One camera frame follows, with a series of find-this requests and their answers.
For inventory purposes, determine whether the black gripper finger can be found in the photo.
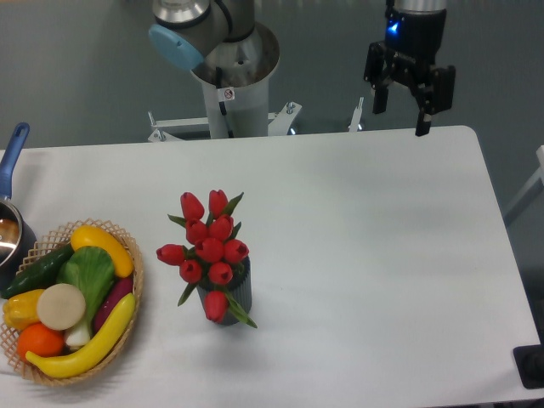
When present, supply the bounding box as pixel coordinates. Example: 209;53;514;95
415;65;456;137
364;41;398;114

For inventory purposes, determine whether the yellow banana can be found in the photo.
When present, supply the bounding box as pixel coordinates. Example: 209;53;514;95
26;293;136;379

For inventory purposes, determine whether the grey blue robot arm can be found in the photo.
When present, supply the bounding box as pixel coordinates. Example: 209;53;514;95
149;1;456;139

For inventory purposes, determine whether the blue handled saucepan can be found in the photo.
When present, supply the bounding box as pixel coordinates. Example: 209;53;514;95
1;122;36;290

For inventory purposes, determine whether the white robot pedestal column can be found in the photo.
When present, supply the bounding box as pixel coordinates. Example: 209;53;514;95
191;22;280;139

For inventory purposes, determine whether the black device at edge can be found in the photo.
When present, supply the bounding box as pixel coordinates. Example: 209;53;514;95
513;344;543;389

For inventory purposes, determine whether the orange fruit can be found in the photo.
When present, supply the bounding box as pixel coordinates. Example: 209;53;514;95
17;323;65;362

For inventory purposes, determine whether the beige round disc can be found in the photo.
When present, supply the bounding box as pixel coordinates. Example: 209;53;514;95
37;283;86;331

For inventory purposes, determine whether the yellow squash upper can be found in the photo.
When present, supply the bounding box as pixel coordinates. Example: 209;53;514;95
70;224;135;279

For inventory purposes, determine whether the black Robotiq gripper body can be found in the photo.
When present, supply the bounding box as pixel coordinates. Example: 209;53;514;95
385;7;447;87

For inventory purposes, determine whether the green bok choy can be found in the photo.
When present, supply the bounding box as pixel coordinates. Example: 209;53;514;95
56;246;115;350

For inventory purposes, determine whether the dark grey ribbed vase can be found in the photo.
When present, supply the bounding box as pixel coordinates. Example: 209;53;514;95
196;257;252;326

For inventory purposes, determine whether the red tulip bouquet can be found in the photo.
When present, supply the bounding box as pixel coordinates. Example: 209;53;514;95
156;190;258;328

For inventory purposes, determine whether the green cucumber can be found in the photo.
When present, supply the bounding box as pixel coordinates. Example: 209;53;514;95
1;244;74;299

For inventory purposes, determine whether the white furniture leg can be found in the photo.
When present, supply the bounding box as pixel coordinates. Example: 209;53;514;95
503;145;543;228

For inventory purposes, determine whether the woven wicker basket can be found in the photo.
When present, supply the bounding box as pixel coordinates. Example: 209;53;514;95
1;218;144;387

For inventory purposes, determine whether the purple sweet potato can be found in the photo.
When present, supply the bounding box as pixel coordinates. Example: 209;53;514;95
93;277;133;333

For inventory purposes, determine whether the yellow bell pepper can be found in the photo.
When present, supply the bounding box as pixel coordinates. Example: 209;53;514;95
3;289;45;331

